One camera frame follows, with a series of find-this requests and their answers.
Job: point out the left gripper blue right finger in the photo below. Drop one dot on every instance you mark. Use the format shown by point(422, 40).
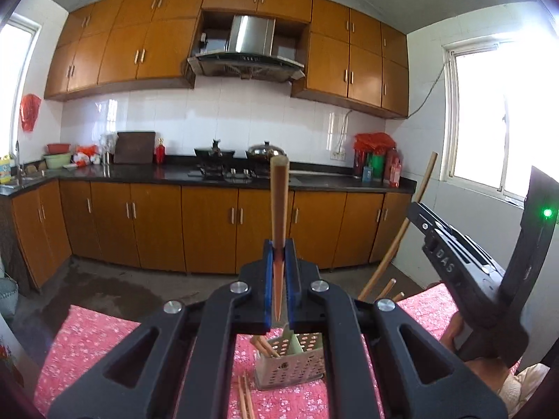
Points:
point(293, 283)

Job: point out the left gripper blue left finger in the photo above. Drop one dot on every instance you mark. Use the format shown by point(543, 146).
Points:
point(268, 259)

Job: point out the wooden chopstick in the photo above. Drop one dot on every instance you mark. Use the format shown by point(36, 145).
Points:
point(279, 179)
point(394, 246)

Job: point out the right kitchen window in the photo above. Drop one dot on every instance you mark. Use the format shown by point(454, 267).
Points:
point(501, 111)

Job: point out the kitchen window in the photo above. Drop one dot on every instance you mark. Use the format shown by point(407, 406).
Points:
point(18, 40)
point(501, 111)

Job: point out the left kitchen window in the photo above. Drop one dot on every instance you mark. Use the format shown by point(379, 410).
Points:
point(18, 40)

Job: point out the person's right hand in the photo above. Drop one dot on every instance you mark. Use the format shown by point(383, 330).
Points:
point(493, 372)

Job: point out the chopstick in holder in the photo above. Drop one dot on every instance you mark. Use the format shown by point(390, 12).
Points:
point(264, 348)
point(385, 292)
point(399, 296)

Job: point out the black gas stove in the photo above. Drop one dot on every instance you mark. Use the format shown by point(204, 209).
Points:
point(236, 172)

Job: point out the beige perforated utensil holder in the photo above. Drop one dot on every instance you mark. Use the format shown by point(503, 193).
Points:
point(301, 361)

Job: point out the wok with steel lid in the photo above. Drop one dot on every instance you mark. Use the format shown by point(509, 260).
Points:
point(264, 151)

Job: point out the black wok on stove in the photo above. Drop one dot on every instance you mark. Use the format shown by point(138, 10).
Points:
point(214, 152)

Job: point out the orange lower base cabinets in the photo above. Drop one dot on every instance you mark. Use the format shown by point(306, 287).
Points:
point(196, 229)

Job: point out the small red bottle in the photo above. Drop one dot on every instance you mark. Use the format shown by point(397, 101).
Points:
point(160, 152)

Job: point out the red condiment bottles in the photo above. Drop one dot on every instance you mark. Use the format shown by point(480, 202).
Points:
point(393, 168)

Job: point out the chopstick lying on cloth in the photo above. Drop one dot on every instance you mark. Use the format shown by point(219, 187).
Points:
point(242, 400)

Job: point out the red plastic bag on counter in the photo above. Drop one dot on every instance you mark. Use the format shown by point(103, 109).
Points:
point(377, 143)

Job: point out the dark wooden cutting board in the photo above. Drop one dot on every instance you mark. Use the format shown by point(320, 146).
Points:
point(134, 148)

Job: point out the black stone countertop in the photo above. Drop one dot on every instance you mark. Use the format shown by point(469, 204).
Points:
point(182, 171)

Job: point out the steel range hood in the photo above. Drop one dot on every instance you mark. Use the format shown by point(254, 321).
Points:
point(248, 47)

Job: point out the pink floral tablecloth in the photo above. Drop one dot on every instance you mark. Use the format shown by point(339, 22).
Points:
point(87, 336)

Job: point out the green plastic basin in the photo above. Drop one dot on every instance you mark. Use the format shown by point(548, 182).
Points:
point(56, 161)

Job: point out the grey waste bin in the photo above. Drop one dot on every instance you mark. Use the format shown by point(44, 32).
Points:
point(9, 294)

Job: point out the red bag hanging on wall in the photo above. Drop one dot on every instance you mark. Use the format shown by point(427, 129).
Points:
point(29, 112)

